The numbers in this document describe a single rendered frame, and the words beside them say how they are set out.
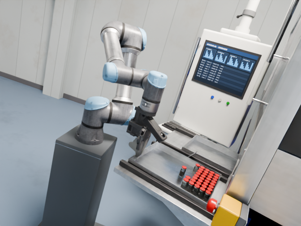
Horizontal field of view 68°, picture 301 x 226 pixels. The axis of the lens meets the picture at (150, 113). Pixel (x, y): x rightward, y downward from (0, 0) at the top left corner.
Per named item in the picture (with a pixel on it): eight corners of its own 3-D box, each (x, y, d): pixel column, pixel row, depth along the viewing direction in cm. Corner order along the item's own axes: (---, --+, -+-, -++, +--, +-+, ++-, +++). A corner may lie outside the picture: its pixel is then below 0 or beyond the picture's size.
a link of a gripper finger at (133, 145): (128, 151, 97) (133, 132, 95) (139, 158, 95) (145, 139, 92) (124, 154, 95) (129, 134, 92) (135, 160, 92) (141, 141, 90)
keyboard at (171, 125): (216, 146, 160) (217, 143, 160) (210, 151, 149) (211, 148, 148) (169, 122, 179) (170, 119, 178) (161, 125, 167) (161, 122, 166)
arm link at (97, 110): (80, 115, 122) (85, 92, 118) (105, 118, 127) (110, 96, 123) (82, 125, 111) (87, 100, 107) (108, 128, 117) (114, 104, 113)
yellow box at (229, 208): (238, 225, 65) (249, 206, 63) (235, 241, 59) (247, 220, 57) (214, 210, 68) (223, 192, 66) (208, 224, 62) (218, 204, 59)
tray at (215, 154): (249, 165, 127) (251, 160, 126) (245, 185, 104) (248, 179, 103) (194, 139, 140) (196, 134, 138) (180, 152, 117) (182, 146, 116)
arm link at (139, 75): (129, 64, 96) (136, 70, 86) (152, 70, 100) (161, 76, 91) (124, 82, 98) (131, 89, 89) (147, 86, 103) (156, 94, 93)
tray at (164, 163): (218, 180, 101) (221, 174, 100) (204, 211, 79) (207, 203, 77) (155, 147, 114) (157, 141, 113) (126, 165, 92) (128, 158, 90)
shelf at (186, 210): (248, 165, 132) (250, 162, 131) (231, 245, 71) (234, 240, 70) (176, 131, 150) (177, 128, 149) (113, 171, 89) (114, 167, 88)
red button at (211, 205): (218, 211, 66) (224, 201, 64) (216, 219, 62) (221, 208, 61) (206, 204, 67) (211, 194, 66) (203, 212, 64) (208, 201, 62)
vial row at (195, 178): (202, 176, 100) (205, 167, 99) (189, 195, 85) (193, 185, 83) (197, 173, 101) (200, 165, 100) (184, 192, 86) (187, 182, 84)
